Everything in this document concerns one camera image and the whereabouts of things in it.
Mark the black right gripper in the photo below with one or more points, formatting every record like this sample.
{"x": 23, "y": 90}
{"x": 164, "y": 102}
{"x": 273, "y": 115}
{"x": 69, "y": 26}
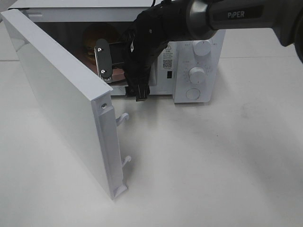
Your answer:
{"x": 143, "y": 46}

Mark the pink round plate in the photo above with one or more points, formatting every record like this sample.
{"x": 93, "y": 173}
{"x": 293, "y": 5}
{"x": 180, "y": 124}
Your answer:
{"x": 117, "y": 74}

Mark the round white door button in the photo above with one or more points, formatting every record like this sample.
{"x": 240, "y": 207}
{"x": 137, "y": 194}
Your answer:
{"x": 193, "y": 94}

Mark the white microwave door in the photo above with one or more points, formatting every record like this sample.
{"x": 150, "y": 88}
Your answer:
{"x": 75, "y": 99}

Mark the white microwave knob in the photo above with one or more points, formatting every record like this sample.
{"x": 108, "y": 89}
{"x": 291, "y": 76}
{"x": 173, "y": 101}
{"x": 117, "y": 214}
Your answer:
{"x": 197, "y": 75}
{"x": 201, "y": 48}

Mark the burger with lettuce and tomato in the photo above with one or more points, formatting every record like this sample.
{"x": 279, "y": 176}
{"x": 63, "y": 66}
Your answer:
{"x": 94, "y": 42}

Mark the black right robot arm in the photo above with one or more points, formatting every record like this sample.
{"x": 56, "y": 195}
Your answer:
{"x": 183, "y": 20}

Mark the white microwave oven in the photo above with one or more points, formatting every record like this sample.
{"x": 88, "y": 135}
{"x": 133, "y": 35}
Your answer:
{"x": 185, "y": 70}

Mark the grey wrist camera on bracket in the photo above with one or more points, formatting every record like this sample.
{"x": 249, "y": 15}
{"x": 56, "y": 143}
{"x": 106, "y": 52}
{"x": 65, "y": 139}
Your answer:
{"x": 108, "y": 57}

